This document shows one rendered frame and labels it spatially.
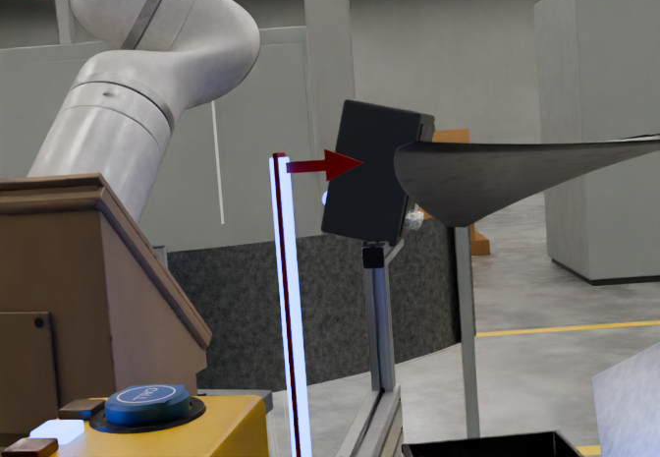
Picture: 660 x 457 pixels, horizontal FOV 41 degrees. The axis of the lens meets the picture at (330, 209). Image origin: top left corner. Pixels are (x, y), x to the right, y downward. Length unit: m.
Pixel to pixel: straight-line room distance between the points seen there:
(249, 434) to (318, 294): 1.99
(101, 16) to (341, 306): 1.53
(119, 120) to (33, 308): 0.22
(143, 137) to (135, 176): 0.05
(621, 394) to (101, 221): 0.44
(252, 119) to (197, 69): 5.58
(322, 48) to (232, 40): 3.82
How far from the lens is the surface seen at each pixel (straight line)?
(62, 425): 0.43
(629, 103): 6.83
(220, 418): 0.43
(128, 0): 1.07
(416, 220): 1.26
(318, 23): 4.90
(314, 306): 2.42
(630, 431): 0.67
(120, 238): 0.80
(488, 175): 0.66
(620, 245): 6.86
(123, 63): 0.99
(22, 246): 0.83
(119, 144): 0.92
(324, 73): 4.87
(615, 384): 0.69
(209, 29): 1.07
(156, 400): 0.44
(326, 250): 2.42
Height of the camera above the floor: 1.20
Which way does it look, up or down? 4 degrees down
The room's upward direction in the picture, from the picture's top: 4 degrees counter-clockwise
